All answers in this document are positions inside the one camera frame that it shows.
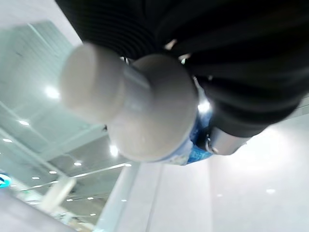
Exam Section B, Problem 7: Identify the left robot hand black cloth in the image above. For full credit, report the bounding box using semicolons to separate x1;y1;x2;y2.
54;0;309;156

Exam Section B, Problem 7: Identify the wall mirror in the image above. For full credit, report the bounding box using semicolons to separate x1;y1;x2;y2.
0;20;133;218

